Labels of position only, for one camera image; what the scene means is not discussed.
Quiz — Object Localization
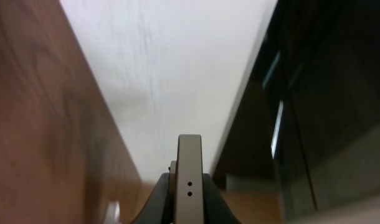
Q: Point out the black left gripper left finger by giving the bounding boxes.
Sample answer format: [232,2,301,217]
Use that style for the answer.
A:
[131,172,173,224]

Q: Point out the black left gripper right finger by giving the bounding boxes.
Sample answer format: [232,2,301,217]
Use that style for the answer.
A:
[202,174,241,224]

